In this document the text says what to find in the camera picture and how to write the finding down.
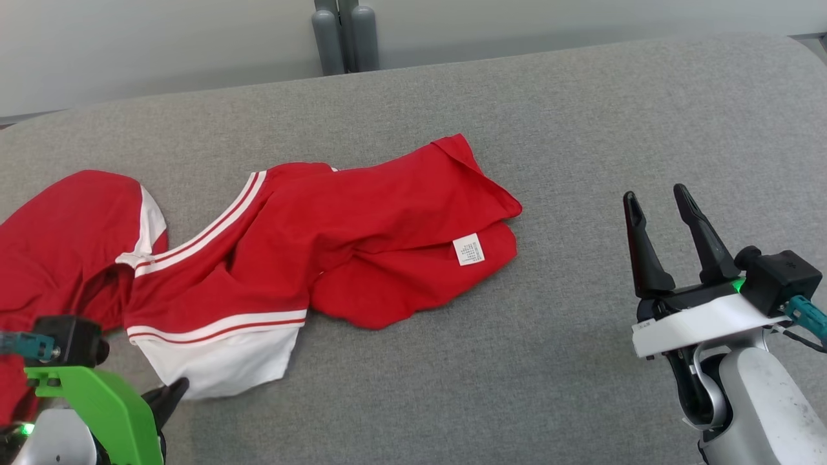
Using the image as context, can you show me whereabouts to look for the red and white t-shirt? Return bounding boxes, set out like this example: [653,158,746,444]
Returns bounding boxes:
[0,134,523,427]

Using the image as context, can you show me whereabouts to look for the cable with teal plug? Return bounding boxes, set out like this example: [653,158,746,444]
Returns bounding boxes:
[0,331,58,361]
[772,295,827,353]

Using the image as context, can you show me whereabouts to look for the left cable with teal plug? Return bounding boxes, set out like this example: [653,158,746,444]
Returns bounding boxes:
[0,331,58,361]

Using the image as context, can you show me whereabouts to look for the right cable with teal plug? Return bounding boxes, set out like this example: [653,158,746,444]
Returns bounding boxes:
[772,295,827,353]

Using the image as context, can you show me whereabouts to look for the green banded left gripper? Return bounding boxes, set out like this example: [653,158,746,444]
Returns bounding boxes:
[25,365,190,465]

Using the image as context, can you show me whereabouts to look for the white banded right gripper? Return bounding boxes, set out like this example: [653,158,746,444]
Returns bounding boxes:
[623,183,792,359]

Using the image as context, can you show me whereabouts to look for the grey partition posts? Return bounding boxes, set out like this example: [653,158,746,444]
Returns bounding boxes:
[311,0,380,76]

